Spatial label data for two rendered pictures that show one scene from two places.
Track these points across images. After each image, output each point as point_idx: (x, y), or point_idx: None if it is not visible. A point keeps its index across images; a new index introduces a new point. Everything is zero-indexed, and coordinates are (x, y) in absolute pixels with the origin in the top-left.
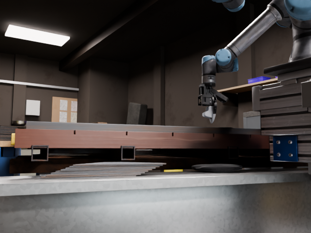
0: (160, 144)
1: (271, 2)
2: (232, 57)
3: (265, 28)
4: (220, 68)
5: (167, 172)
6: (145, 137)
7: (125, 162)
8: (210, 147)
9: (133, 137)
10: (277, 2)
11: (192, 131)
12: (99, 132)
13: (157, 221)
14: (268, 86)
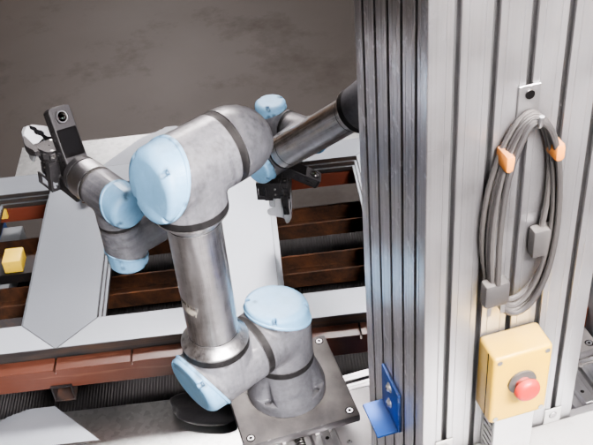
0: (114, 376)
1: (341, 96)
2: (280, 170)
3: (336, 141)
4: None
5: (130, 409)
6: (86, 373)
7: (52, 421)
8: None
9: (67, 374)
10: (347, 111)
11: (177, 340)
12: (13, 376)
13: None
14: None
